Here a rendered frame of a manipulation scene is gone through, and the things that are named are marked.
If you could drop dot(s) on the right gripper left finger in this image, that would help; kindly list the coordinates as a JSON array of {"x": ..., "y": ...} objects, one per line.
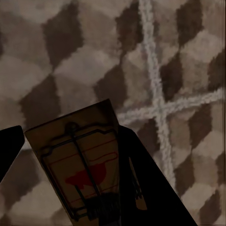
[{"x": 11, "y": 142}]

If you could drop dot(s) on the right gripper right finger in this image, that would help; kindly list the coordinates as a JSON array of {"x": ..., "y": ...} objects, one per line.
[{"x": 164, "y": 207}]

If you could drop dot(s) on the mousetrap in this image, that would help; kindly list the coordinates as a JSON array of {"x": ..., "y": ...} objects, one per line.
[{"x": 79, "y": 154}]

